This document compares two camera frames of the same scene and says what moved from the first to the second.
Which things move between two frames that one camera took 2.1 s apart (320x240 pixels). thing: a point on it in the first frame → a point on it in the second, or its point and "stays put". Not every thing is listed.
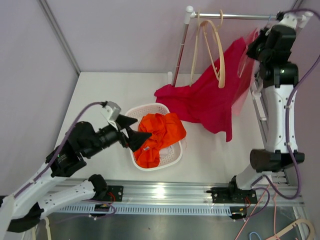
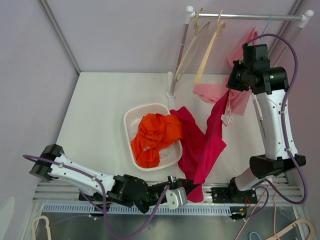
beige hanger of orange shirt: (222, 78) → (220, 24)
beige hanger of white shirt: (195, 50) → (178, 74)
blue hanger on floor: (253, 232) stays put
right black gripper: (262, 36) → (232, 84)
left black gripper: (136, 140) → (188, 185)
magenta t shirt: (203, 102) → (199, 148)
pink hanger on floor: (274, 184) stays put
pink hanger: (249, 40) → (226, 118)
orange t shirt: (165, 129) stays put
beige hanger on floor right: (302, 221) stays put
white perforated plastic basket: (170, 154) stays put
